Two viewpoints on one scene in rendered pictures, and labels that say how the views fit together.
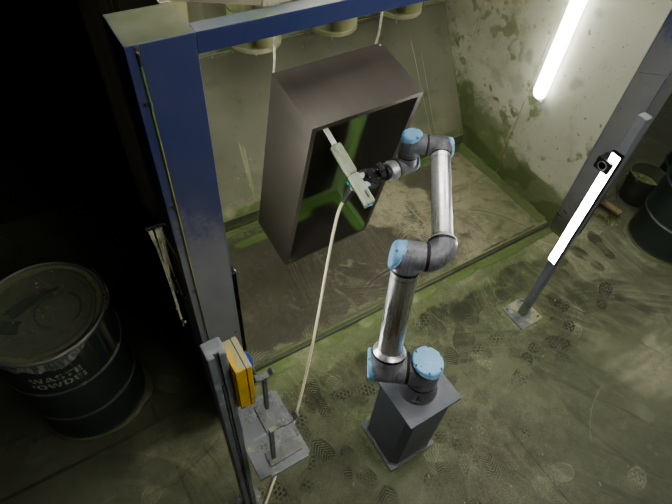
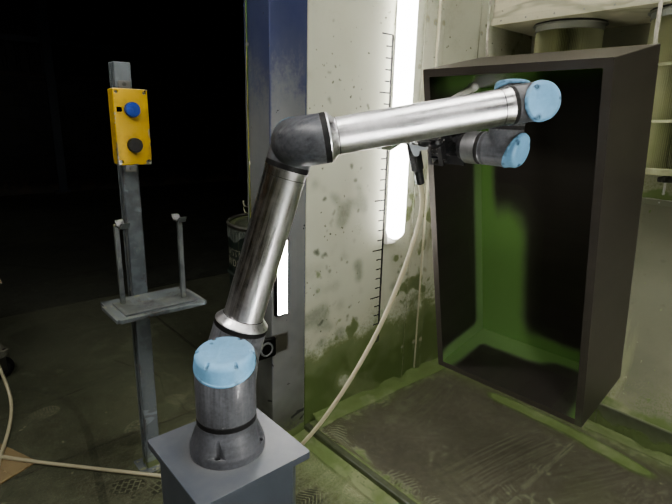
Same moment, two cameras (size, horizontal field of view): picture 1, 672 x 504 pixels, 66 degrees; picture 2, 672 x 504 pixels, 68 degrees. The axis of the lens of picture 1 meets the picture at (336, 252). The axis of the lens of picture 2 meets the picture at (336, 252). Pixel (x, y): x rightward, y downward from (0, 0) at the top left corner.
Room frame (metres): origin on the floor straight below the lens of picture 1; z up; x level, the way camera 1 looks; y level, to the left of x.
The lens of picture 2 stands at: (1.29, -1.59, 1.46)
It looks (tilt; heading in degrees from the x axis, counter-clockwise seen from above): 15 degrees down; 85
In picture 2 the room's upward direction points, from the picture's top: 1 degrees clockwise
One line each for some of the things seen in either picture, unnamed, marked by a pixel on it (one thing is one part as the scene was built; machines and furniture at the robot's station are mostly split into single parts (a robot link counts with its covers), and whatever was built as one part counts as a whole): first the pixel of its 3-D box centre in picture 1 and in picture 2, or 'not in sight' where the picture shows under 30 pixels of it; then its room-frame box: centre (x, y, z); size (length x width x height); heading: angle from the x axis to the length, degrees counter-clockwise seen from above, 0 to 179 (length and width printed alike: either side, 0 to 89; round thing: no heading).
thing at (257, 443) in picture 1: (268, 433); (153, 303); (0.78, 0.20, 0.78); 0.31 x 0.23 x 0.01; 36
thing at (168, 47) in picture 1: (206, 288); (276, 196); (1.23, 0.53, 1.14); 0.18 x 0.18 x 2.29; 36
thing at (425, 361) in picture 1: (423, 368); (225, 378); (1.13, -0.45, 0.83); 0.17 x 0.15 x 0.18; 90
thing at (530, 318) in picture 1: (522, 313); not in sight; (2.07, -1.33, 0.01); 0.20 x 0.20 x 0.01; 36
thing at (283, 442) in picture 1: (271, 415); (152, 261); (0.79, 0.19, 0.95); 0.26 x 0.15 x 0.32; 36
